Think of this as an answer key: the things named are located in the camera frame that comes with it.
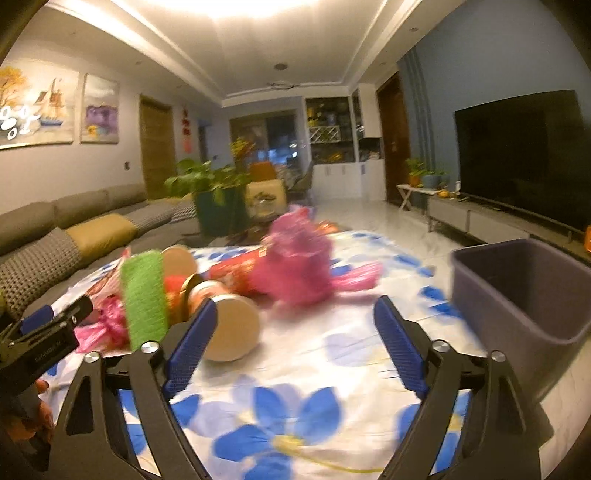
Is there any red white snack bag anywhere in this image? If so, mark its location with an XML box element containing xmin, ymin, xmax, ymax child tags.
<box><xmin>84</xmin><ymin>247</ymin><xmax>131</xmax><ymax>298</ymax></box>

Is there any small pink plastic bag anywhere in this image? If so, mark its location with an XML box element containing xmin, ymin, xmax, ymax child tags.
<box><xmin>75</xmin><ymin>295</ymin><xmax>129</xmax><ymax>353</ymax></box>

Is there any green foam net sleeve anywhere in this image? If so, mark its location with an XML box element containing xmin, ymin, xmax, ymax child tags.
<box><xmin>120</xmin><ymin>250</ymin><xmax>169</xmax><ymax>351</ymax></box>

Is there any paper cup with brown print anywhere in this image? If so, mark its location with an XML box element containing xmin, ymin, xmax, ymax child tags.
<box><xmin>188</xmin><ymin>280</ymin><xmax>262</xmax><ymax>362</ymax></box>

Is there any red instant noodle cup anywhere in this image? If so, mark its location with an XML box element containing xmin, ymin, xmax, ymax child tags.
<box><xmin>208</xmin><ymin>247</ymin><xmax>266</xmax><ymax>297</ymax></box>

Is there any large pink plastic bag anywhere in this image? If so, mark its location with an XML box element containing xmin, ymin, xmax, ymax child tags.
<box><xmin>249</xmin><ymin>206</ymin><xmax>383</xmax><ymax>306</ymax></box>

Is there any purple trash bin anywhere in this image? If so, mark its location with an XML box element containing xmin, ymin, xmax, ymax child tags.
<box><xmin>451</xmin><ymin>239</ymin><xmax>590</xmax><ymax>401</ymax></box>

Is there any left hand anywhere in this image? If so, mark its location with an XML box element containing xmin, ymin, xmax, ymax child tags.
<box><xmin>1</xmin><ymin>399</ymin><xmax>55</xmax><ymax>444</ymax></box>

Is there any houndstooth cushion near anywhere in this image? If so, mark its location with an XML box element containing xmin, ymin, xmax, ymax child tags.
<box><xmin>1</xmin><ymin>228</ymin><xmax>81</xmax><ymax>320</ymax></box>

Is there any houndstooth cushion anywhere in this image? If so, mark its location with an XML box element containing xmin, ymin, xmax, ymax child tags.
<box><xmin>1</xmin><ymin>228</ymin><xmax>81</xmax><ymax>320</ymax></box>
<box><xmin>125</xmin><ymin>202</ymin><xmax>176</xmax><ymax>237</ymax></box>

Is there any mustard yellow cushion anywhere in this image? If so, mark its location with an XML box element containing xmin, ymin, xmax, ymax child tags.
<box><xmin>66</xmin><ymin>214</ymin><xmax>136</xmax><ymax>266</ymax></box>

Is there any grey sectional sofa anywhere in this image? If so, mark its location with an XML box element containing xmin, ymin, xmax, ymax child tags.
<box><xmin>1</xmin><ymin>184</ymin><xmax>209</xmax><ymax>324</ymax></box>

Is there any houndstooth cushion far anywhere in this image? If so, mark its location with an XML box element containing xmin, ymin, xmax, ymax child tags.
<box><xmin>125</xmin><ymin>202</ymin><xmax>176</xmax><ymax>237</ymax></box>

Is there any green potted plant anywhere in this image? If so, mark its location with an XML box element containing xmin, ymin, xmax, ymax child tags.
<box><xmin>164</xmin><ymin>158</ymin><xmax>250</xmax><ymax>237</ymax></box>

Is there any blue floral white tablecloth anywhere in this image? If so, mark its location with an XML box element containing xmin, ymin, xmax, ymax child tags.
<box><xmin>38</xmin><ymin>230</ymin><xmax>491</xmax><ymax>480</ymax></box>

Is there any grey tv console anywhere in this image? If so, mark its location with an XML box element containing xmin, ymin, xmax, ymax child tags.
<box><xmin>427</xmin><ymin>196</ymin><xmax>590</xmax><ymax>263</ymax></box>

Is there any orange dining chair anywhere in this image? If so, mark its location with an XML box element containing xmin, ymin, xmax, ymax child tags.
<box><xmin>249</xmin><ymin>161</ymin><xmax>277</xmax><ymax>182</ymax></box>

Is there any yellow flower bouquet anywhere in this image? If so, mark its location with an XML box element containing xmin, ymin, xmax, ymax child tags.
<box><xmin>230</xmin><ymin>136</ymin><xmax>256</xmax><ymax>172</ymax></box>

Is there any orange fruit plate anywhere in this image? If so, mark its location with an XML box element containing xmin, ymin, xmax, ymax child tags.
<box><xmin>315</xmin><ymin>221</ymin><xmax>341</xmax><ymax>235</ymax></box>

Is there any blue pot plant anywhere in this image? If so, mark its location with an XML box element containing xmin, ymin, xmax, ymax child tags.
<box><xmin>421</xmin><ymin>170</ymin><xmax>449</xmax><ymax>190</ymax></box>

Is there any small white side table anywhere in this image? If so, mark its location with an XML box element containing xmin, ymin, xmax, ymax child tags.
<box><xmin>397</xmin><ymin>184</ymin><xmax>439</xmax><ymax>211</ymax></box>

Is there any dark wooden door right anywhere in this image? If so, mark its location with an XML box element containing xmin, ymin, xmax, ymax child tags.
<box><xmin>377</xmin><ymin>73</ymin><xmax>411</xmax><ymax>206</ymax></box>

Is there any large black television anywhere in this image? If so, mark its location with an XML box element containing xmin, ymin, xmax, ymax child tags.
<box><xmin>454</xmin><ymin>90</ymin><xmax>590</xmax><ymax>232</ymax></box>

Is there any small potted plant orange pot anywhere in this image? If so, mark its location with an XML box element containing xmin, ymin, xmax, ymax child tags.
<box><xmin>406</xmin><ymin>158</ymin><xmax>427</xmax><ymax>188</ymax></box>

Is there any ceiling lamp fixture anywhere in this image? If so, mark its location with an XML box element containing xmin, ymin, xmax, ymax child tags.
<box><xmin>267</xmin><ymin>81</ymin><xmax>301</xmax><ymax>91</ymax></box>

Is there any white display cabinet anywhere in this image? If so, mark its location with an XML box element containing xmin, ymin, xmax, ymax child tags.
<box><xmin>304</xmin><ymin>83</ymin><xmax>386</xmax><ymax>201</ymax></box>

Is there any purple abstract wall painting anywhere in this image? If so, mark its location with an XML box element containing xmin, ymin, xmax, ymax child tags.
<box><xmin>80</xmin><ymin>73</ymin><xmax>120</xmax><ymax>144</ymax></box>

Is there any wooden door left wall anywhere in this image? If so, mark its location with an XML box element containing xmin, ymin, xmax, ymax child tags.
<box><xmin>139</xmin><ymin>95</ymin><xmax>177</xmax><ymax>200</ymax></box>

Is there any red wall hanging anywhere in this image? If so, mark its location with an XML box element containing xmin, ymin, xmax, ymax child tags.
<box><xmin>181</xmin><ymin>108</ymin><xmax>192</xmax><ymax>154</ymax></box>

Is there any sailboat wall painting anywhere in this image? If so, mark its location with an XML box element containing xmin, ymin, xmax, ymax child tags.
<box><xmin>1</xmin><ymin>58</ymin><xmax>79</xmax><ymax>149</ymax></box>

